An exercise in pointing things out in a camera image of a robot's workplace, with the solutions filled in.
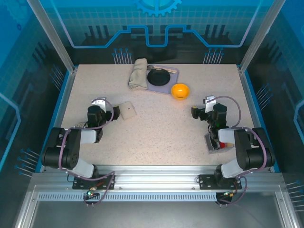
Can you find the stack of red cards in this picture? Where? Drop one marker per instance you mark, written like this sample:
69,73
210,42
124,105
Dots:
223,144

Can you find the clear acrylic card box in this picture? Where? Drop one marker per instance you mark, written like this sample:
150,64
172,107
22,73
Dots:
211,147

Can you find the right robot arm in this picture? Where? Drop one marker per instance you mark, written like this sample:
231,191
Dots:
242,147

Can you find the white woven round object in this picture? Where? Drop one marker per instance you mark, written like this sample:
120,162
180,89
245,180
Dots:
80,124

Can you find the orange bowl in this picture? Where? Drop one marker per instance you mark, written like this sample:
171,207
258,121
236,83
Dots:
180,91

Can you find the lavender tray mat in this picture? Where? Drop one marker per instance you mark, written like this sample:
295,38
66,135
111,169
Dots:
173,79

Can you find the beige folded cloth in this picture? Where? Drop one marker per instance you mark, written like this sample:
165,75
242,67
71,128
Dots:
138,74

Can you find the black round plate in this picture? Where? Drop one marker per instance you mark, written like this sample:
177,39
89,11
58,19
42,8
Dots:
158,77

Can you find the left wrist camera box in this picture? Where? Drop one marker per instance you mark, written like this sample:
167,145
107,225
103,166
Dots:
98,102

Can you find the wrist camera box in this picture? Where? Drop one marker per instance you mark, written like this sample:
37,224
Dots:
98,102
210,102

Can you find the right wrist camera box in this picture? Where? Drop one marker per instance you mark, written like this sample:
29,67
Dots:
210,102

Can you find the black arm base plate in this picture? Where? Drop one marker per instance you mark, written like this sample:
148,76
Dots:
80,184
206,183

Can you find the aluminium mounting rail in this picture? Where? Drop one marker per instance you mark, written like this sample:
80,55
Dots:
154,175

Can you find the aluminium frame post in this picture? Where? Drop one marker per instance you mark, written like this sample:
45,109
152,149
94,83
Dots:
52,35
262,35

